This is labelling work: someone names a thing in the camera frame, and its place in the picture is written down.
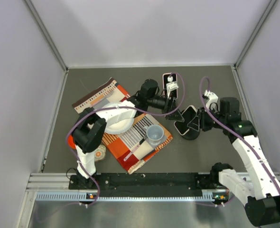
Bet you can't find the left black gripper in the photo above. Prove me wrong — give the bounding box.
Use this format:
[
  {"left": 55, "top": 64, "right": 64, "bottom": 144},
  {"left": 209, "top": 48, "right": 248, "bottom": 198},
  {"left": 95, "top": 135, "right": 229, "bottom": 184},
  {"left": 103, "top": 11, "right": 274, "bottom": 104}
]
[{"left": 147, "top": 91, "right": 184, "bottom": 122}]

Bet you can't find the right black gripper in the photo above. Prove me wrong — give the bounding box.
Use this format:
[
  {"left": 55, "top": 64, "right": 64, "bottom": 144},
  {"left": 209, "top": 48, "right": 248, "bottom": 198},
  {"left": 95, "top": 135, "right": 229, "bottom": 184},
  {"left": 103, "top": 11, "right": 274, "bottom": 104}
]
[{"left": 188, "top": 105, "right": 226, "bottom": 131}]

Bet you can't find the black round base clamp stand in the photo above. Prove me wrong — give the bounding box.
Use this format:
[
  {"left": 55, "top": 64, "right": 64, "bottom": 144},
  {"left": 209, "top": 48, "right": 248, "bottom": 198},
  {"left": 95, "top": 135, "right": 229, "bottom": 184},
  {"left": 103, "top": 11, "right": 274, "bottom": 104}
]
[{"left": 181, "top": 129, "right": 200, "bottom": 141}]

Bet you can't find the pink case smartphone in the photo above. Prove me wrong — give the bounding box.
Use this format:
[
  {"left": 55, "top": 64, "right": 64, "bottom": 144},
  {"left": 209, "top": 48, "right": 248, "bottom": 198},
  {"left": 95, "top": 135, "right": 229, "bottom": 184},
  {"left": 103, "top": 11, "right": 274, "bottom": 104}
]
[{"left": 162, "top": 73, "right": 178, "bottom": 98}]

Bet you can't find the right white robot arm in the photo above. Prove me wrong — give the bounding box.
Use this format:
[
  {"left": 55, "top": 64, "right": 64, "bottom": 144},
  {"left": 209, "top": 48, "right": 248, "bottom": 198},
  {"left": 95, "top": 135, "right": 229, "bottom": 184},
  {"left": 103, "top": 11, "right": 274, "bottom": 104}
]
[{"left": 183, "top": 94, "right": 280, "bottom": 227}]

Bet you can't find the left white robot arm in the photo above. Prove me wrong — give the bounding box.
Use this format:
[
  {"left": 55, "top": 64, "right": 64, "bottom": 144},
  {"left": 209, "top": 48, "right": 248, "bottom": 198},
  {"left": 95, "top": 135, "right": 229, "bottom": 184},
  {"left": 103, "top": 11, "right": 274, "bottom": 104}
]
[{"left": 65, "top": 79, "right": 183, "bottom": 189}]

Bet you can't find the light blue mug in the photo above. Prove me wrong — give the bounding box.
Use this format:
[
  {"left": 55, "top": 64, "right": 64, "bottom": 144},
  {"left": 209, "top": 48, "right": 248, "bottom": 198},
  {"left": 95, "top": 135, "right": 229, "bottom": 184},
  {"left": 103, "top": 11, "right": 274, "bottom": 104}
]
[{"left": 144, "top": 124, "right": 164, "bottom": 146}]

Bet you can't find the orange patterned cloth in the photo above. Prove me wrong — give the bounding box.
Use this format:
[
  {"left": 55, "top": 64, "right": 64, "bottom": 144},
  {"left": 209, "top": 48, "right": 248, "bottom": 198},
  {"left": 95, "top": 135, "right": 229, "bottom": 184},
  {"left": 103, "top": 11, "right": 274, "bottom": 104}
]
[{"left": 72, "top": 78, "right": 173, "bottom": 174}]

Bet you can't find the crocheted pastel coaster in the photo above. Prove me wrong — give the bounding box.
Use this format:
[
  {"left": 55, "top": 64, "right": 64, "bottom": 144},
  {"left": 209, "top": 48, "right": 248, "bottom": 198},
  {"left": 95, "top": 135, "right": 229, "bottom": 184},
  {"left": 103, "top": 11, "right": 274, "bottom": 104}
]
[{"left": 94, "top": 145, "right": 106, "bottom": 162}]

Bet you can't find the orange bowl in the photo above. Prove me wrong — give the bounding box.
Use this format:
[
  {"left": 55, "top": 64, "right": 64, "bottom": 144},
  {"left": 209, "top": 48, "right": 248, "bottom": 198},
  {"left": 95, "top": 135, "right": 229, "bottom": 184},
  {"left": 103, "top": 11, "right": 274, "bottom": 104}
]
[{"left": 67, "top": 135, "right": 75, "bottom": 150}]

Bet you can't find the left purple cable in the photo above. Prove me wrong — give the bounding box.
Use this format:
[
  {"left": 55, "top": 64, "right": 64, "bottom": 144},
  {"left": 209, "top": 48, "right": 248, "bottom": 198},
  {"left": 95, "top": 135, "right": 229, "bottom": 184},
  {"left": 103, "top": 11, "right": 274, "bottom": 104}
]
[{"left": 66, "top": 72, "right": 186, "bottom": 206}]

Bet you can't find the purple cable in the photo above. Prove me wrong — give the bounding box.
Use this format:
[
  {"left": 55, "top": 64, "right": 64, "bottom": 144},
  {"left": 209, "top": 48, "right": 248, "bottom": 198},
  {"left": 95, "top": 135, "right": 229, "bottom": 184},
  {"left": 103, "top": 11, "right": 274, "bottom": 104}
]
[
  {"left": 199, "top": 76, "right": 280, "bottom": 228},
  {"left": 66, "top": 72, "right": 186, "bottom": 206}
]

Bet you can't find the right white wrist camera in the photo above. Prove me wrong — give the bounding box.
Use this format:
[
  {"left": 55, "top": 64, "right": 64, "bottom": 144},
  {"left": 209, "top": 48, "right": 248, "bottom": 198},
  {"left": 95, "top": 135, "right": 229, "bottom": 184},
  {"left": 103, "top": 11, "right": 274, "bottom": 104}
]
[{"left": 202, "top": 90, "right": 218, "bottom": 110}]

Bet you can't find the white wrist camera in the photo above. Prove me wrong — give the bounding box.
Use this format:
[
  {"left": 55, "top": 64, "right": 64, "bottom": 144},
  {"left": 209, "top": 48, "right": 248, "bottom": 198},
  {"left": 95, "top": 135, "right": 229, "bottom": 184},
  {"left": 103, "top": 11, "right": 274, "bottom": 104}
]
[
  {"left": 202, "top": 90, "right": 218, "bottom": 110},
  {"left": 166, "top": 74, "right": 179, "bottom": 98}
]

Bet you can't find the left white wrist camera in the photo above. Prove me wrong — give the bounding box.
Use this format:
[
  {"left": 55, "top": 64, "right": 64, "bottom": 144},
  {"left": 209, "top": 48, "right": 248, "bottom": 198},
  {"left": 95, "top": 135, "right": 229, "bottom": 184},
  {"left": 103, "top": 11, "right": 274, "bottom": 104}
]
[{"left": 166, "top": 74, "right": 179, "bottom": 98}]

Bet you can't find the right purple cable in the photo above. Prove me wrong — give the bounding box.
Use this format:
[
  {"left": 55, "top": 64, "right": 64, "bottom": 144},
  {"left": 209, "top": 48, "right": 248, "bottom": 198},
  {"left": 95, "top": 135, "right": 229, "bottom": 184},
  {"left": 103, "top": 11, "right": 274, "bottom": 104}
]
[{"left": 199, "top": 76, "right": 280, "bottom": 228}]

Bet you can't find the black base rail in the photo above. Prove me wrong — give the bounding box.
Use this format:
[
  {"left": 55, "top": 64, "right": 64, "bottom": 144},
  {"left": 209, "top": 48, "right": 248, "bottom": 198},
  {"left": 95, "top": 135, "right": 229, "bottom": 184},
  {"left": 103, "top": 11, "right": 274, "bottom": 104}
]
[{"left": 68, "top": 172, "right": 216, "bottom": 198}]

